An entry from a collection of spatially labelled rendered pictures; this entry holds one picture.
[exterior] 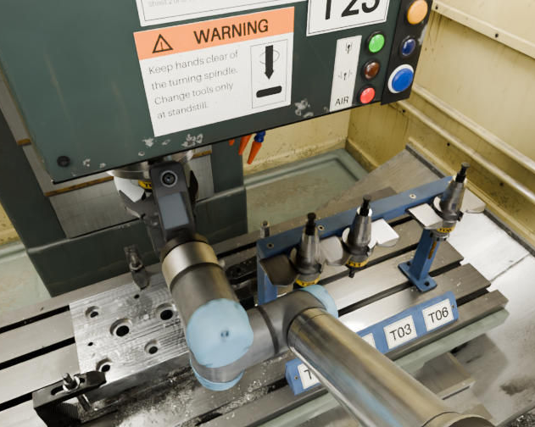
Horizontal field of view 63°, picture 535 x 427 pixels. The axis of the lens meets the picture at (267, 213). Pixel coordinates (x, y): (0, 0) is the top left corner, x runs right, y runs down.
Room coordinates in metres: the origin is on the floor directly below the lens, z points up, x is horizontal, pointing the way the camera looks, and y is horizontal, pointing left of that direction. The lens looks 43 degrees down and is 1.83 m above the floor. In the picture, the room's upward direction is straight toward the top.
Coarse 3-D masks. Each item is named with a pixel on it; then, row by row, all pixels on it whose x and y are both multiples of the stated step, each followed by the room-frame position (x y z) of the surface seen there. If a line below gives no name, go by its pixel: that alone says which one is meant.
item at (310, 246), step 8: (304, 232) 0.52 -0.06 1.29; (304, 240) 0.51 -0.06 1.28; (312, 240) 0.51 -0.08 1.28; (304, 248) 0.51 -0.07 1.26; (312, 248) 0.51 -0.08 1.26; (296, 256) 0.52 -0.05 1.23; (304, 256) 0.51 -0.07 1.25; (312, 256) 0.50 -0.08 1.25; (304, 264) 0.50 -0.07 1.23; (312, 264) 0.50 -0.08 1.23
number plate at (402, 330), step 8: (400, 320) 0.56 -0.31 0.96; (408, 320) 0.57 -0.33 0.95; (384, 328) 0.54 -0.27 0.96; (392, 328) 0.55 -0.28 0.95; (400, 328) 0.55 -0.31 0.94; (408, 328) 0.55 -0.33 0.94; (392, 336) 0.53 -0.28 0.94; (400, 336) 0.54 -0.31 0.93; (408, 336) 0.54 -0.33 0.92; (392, 344) 0.52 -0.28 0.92
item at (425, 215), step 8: (408, 208) 0.66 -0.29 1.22; (416, 208) 0.66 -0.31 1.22; (424, 208) 0.66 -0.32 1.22; (432, 208) 0.66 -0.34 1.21; (416, 216) 0.64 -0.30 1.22; (424, 216) 0.64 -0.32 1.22; (432, 216) 0.64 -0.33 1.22; (440, 216) 0.64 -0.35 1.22; (424, 224) 0.62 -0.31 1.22; (432, 224) 0.62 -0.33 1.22; (440, 224) 0.62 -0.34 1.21
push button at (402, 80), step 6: (402, 72) 0.50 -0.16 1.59; (408, 72) 0.50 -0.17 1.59; (396, 78) 0.50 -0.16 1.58; (402, 78) 0.50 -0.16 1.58; (408, 78) 0.50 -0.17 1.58; (396, 84) 0.50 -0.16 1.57; (402, 84) 0.50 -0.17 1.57; (408, 84) 0.50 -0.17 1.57; (396, 90) 0.50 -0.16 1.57; (402, 90) 0.50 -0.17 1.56
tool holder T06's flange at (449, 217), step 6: (438, 198) 0.68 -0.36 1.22; (432, 204) 0.67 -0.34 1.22; (438, 204) 0.66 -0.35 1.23; (462, 204) 0.66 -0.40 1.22; (438, 210) 0.65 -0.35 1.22; (444, 210) 0.64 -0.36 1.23; (462, 210) 0.64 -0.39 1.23; (444, 216) 0.64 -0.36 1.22; (450, 216) 0.63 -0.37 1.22; (456, 216) 0.64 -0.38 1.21; (462, 216) 0.65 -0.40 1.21; (444, 222) 0.63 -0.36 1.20; (450, 222) 0.63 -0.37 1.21
